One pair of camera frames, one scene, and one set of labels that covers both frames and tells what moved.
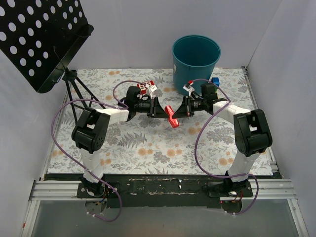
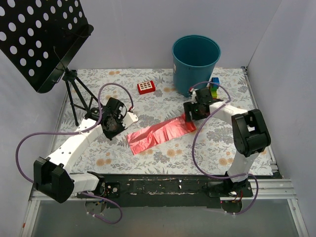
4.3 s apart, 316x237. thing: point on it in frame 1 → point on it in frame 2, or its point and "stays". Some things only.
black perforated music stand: [39, 38] stays
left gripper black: [152, 106] → [108, 133]
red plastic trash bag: [174, 122] → [139, 139]
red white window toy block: [143, 86] stays
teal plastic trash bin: [193, 59] stays
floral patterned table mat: [142, 125] stays
